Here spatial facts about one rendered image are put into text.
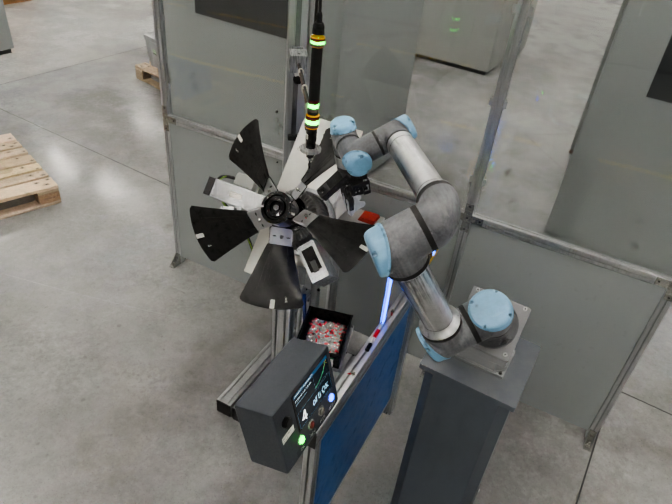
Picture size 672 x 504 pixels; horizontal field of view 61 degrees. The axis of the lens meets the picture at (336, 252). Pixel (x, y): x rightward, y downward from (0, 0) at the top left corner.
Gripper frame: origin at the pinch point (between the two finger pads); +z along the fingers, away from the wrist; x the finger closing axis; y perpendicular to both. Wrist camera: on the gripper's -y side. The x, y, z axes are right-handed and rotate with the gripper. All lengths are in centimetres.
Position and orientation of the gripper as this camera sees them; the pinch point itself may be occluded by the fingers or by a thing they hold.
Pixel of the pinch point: (349, 213)
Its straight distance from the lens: 189.6
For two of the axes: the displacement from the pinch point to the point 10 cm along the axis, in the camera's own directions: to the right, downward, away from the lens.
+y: 9.3, -3.3, 1.5
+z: 1.3, 6.8, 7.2
